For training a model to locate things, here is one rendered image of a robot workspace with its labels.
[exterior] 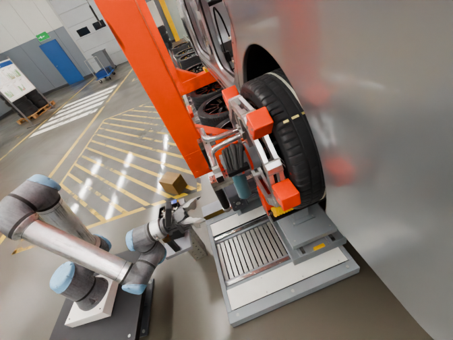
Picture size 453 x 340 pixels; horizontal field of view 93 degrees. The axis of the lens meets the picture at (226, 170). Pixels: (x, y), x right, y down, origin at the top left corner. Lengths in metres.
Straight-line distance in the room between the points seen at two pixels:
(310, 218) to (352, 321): 0.57
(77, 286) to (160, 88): 1.20
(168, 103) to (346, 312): 1.54
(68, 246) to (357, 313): 1.46
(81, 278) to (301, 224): 1.35
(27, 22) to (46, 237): 15.11
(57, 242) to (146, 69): 0.89
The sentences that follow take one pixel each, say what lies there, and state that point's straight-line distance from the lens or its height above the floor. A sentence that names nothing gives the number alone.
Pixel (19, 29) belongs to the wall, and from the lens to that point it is 16.22.
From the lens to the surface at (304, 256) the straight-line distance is 1.51.
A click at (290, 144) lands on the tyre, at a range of 0.79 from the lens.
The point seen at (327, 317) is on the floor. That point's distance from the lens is 1.56.
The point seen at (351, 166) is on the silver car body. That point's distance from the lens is 0.61.
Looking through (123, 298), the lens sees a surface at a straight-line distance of 1.69.
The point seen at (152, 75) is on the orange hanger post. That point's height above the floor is 1.28.
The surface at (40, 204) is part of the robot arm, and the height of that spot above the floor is 1.08.
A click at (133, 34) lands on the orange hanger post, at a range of 1.29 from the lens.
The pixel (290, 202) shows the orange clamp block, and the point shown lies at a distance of 0.84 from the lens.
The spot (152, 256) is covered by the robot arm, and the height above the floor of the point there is 0.72.
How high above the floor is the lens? 1.51
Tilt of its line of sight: 39 degrees down
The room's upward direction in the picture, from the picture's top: 23 degrees counter-clockwise
